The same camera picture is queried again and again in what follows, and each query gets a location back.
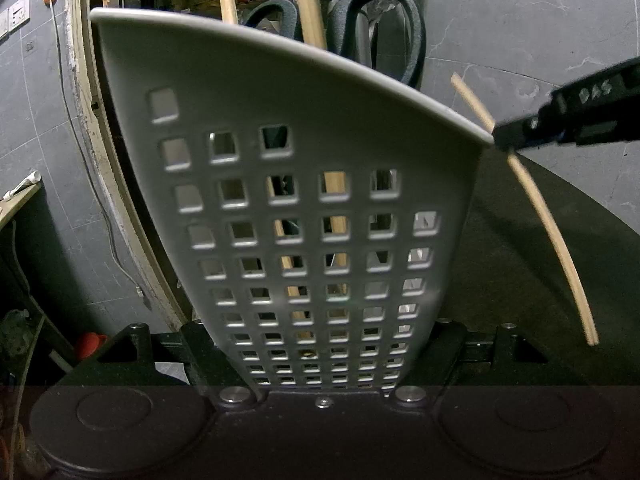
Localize red object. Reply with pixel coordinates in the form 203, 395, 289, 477
74, 331, 110, 362

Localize plain wooden chopstick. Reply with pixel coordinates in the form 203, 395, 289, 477
450, 72, 601, 347

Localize white tube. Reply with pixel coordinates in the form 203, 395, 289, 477
2, 170, 42, 202

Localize cream door frame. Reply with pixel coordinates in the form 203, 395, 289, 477
64, 0, 201, 326

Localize black power cable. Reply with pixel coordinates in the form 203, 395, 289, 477
49, 2, 152, 311

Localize wooden counter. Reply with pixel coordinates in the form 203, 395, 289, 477
0, 180, 45, 233

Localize white perforated utensil basket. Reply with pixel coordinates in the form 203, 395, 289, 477
89, 7, 496, 401

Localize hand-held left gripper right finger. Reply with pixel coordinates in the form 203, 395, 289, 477
387, 320, 576, 405

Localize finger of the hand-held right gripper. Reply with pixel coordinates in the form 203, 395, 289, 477
492, 105, 640, 152
550, 57, 640, 128

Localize dark handled kitchen scissors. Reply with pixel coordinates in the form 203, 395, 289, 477
239, 0, 428, 90

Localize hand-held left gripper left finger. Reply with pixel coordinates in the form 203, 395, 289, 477
61, 321, 261, 407

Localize white wall switch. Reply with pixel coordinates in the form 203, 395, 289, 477
0, 0, 32, 40

